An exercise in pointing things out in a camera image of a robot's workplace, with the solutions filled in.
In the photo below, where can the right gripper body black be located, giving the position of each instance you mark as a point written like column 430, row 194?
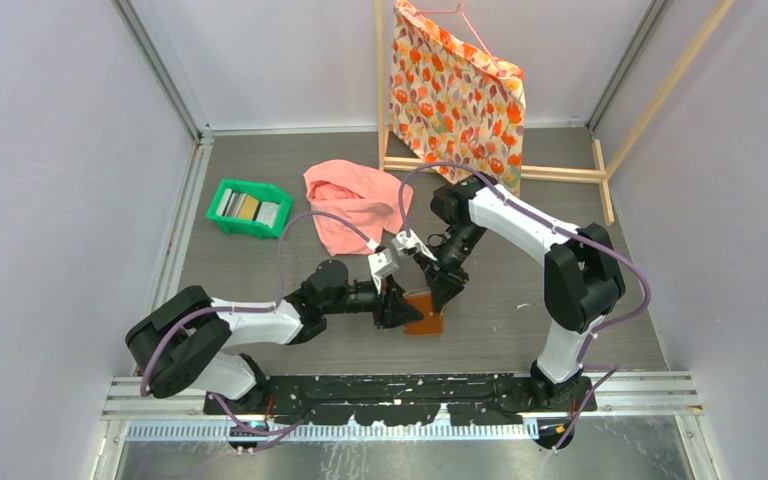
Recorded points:
column 449, row 264

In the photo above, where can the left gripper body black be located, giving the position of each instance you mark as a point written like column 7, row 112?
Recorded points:
column 381, row 306

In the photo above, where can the brown leather card holder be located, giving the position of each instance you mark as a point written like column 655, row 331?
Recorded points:
column 432, row 322

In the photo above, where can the green card tray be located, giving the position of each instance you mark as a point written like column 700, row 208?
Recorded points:
column 261, row 191

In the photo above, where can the stack of cards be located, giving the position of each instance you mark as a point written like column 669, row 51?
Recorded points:
column 243, row 206

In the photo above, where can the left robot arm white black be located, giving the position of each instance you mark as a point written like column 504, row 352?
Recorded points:
column 188, row 341

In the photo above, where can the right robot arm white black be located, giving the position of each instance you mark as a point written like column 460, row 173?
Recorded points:
column 582, row 282

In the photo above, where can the pink cloth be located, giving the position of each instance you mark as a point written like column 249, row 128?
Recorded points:
column 366, row 197

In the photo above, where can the floral fabric bag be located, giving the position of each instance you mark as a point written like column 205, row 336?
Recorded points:
column 453, row 104

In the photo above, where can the pink hanger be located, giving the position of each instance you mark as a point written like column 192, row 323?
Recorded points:
column 459, row 11

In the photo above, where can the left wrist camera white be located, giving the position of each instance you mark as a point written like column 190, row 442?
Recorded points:
column 381, row 265

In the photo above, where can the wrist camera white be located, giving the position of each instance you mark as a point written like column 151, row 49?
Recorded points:
column 381, row 265
column 407, row 243

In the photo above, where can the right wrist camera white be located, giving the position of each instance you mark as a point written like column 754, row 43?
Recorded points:
column 407, row 243

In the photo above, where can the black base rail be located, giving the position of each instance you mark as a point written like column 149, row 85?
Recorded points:
column 403, row 400

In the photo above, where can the wooden rack frame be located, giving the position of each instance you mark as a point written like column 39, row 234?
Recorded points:
column 603, row 171

